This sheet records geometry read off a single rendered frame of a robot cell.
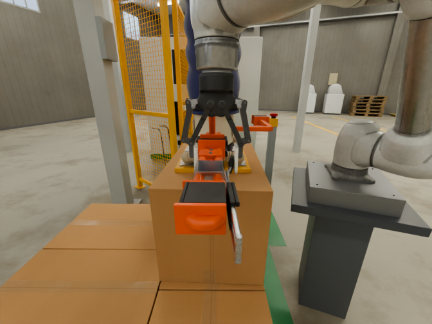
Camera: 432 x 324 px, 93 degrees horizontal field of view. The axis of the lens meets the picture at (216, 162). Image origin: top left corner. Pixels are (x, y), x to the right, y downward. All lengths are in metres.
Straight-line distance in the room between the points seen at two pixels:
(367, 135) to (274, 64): 11.63
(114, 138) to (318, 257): 1.88
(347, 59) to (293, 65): 2.43
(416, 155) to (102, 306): 1.22
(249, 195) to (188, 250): 0.31
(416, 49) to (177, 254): 0.98
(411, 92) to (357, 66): 11.84
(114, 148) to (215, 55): 1.86
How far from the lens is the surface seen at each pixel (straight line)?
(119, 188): 2.36
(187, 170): 0.78
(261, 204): 0.69
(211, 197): 0.31
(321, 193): 1.04
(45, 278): 1.15
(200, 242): 0.78
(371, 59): 12.89
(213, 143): 0.62
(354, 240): 1.28
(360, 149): 1.10
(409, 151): 1.02
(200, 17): 0.45
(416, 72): 0.90
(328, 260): 1.36
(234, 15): 0.39
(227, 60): 0.44
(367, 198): 1.07
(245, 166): 0.80
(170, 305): 0.88
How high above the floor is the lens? 1.25
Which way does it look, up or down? 20 degrees down
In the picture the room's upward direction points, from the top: straight up
